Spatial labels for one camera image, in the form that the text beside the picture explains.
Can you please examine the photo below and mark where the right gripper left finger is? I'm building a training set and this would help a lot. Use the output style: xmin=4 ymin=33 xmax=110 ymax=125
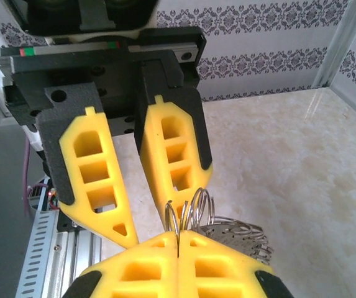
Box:
xmin=61 ymin=231 xmax=179 ymax=298

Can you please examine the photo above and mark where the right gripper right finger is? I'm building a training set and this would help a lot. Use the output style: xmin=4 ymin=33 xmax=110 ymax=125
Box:
xmin=177 ymin=228 xmax=295 ymax=298

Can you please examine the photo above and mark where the metal band key ring holder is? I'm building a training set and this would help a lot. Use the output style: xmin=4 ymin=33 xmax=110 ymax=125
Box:
xmin=164 ymin=187 xmax=276 ymax=274

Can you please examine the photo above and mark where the left circuit board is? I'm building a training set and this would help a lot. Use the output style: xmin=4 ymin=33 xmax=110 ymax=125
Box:
xmin=28 ymin=178 xmax=57 ymax=215

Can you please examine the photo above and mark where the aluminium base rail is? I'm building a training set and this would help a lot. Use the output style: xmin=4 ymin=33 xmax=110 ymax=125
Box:
xmin=48 ymin=229 xmax=104 ymax=298

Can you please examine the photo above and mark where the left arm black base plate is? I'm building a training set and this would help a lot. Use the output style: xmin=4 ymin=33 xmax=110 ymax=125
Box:
xmin=56 ymin=212 xmax=84 ymax=233

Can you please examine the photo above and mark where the white slotted cable duct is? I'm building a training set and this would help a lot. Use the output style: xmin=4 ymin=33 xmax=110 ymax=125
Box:
xmin=15 ymin=210 xmax=61 ymax=298

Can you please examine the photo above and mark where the aluminium corner post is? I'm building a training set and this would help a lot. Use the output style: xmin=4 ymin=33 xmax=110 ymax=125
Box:
xmin=313 ymin=0 xmax=356 ymax=91

